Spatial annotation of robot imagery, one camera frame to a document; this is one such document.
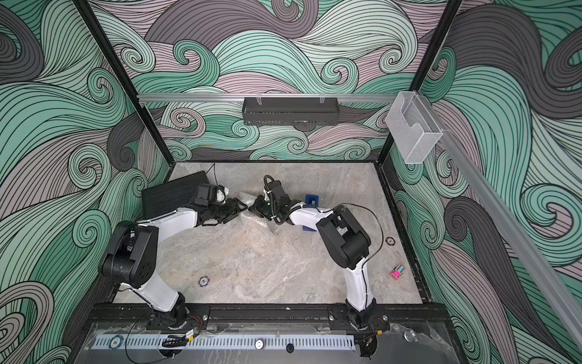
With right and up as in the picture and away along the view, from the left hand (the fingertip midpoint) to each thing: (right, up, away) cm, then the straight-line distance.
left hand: (242, 207), depth 92 cm
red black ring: (+62, -13, 0) cm, 63 cm away
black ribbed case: (-34, +4, +9) cm, 35 cm away
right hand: (+1, -1, -2) cm, 3 cm away
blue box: (+29, +2, +6) cm, 30 cm away
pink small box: (+59, -23, -11) cm, 64 cm away
